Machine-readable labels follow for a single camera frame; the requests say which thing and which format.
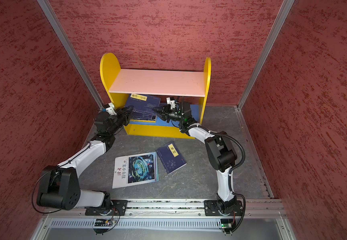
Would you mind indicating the left corner aluminium profile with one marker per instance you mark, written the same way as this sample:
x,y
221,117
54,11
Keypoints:
x,y
62,36

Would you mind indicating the right circuit board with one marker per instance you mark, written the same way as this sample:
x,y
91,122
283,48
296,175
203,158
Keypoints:
x,y
227,224

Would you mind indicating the navy book set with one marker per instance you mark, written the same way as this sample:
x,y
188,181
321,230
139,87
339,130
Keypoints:
x,y
143,104

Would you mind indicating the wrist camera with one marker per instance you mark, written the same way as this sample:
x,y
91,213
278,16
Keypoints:
x,y
109,108
174,106

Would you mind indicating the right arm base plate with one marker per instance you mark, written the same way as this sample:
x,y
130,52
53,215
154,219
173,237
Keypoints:
x,y
220,208

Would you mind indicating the circuit board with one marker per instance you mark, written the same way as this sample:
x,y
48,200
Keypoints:
x,y
227,224
104,223

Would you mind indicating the navy book with dragon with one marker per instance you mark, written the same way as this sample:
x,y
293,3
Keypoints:
x,y
143,117

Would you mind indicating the right corner aluminium profile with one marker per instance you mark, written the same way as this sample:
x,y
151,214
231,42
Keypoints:
x,y
272,36

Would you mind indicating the left circuit board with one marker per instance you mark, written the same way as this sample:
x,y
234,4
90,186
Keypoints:
x,y
104,223

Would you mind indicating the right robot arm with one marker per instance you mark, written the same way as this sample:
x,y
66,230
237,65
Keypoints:
x,y
225,153

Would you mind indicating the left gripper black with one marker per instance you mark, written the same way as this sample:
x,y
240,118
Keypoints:
x,y
122,111

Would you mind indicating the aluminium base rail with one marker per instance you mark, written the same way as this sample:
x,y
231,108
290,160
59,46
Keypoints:
x,y
192,208

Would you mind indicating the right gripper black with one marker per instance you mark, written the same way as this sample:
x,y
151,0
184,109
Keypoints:
x,y
165,112

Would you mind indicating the navy book yellow label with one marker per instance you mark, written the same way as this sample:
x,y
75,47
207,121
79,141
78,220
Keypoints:
x,y
170,157

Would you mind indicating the corner aluminium profile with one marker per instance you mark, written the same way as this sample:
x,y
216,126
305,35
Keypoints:
x,y
62,36
272,36

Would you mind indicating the white science magazine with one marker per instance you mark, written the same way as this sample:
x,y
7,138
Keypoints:
x,y
135,170

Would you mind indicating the yellow pink blue bookshelf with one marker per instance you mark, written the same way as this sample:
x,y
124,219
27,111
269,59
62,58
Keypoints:
x,y
121,83

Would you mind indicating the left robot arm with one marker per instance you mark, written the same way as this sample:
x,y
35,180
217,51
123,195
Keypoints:
x,y
58,186

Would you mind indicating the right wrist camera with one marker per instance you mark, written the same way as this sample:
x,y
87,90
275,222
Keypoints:
x,y
174,106

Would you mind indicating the slotted cable duct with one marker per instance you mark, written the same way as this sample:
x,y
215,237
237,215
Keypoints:
x,y
151,224

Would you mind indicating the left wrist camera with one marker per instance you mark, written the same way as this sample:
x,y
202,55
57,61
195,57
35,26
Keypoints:
x,y
109,108

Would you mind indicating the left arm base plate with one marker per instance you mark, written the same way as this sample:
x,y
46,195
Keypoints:
x,y
111,208

